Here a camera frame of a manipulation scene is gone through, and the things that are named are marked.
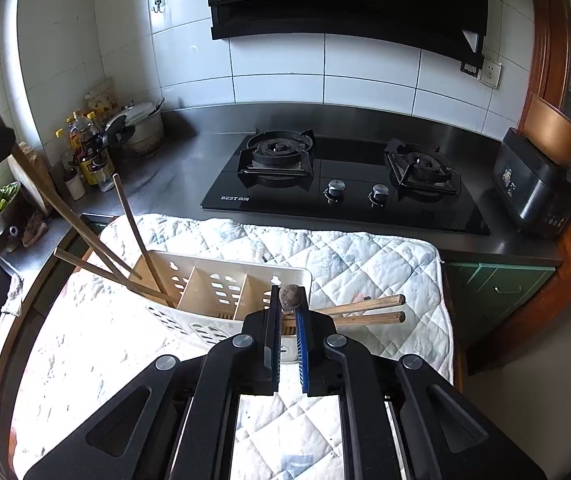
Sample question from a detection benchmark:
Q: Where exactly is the copper pot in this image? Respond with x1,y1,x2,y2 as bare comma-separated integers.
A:
523,94,571,169

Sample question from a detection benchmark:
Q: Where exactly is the curved chopstick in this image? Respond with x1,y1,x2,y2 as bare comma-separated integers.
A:
113,174,167,295
0,115,138,278

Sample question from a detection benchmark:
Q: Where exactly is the wooden chopstick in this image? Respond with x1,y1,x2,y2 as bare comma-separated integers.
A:
54,247,179,308
281,312,406,336
318,295,406,315

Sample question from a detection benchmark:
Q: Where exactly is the round wooden cutting board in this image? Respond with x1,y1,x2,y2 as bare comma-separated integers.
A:
8,142,56,217

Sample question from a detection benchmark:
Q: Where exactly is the cream plastic utensil holder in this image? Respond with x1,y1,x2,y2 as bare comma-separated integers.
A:
130,250,313,361

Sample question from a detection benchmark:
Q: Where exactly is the wall power socket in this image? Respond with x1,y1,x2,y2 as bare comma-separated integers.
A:
479,58,502,89

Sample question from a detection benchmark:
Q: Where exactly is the oil bottle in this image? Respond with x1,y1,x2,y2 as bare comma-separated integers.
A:
67,110,114,186

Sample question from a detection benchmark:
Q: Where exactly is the wall hook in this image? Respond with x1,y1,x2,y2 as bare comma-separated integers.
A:
152,0,163,13

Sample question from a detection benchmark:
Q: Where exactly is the curved chopstick far left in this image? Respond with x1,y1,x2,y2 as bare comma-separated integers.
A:
0,115,138,278

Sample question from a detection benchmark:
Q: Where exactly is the black gas stove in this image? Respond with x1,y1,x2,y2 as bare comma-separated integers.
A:
200,130,491,236

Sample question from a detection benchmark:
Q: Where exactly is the small white jar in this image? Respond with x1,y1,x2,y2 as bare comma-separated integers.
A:
63,167,86,200

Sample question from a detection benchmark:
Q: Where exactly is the black rice cooker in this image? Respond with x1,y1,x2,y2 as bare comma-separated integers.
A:
493,128,571,238

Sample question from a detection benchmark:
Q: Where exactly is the steel pot with lid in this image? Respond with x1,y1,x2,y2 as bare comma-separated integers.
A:
104,99,165,158

